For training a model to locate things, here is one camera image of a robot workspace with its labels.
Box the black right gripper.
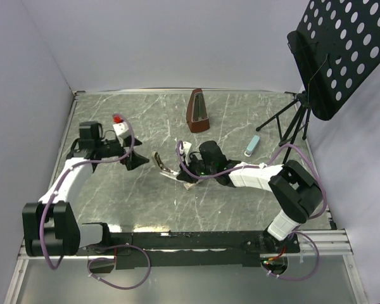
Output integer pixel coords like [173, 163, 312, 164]
[177, 152, 217, 184]

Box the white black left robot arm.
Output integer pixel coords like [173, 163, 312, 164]
[22, 118, 149, 257]

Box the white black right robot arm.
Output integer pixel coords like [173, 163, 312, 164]
[176, 141, 326, 252]

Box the white staple box sleeve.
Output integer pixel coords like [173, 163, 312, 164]
[183, 182, 199, 190]

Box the brown wooden metronome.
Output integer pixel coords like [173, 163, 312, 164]
[186, 88, 210, 133]

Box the black perforated music stand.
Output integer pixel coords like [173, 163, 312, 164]
[253, 1, 380, 177]

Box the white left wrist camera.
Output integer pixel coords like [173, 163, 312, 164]
[113, 114, 131, 147]

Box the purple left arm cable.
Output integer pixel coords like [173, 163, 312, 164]
[39, 114, 152, 291]

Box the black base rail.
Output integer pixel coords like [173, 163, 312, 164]
[89, 231, 300, 270]

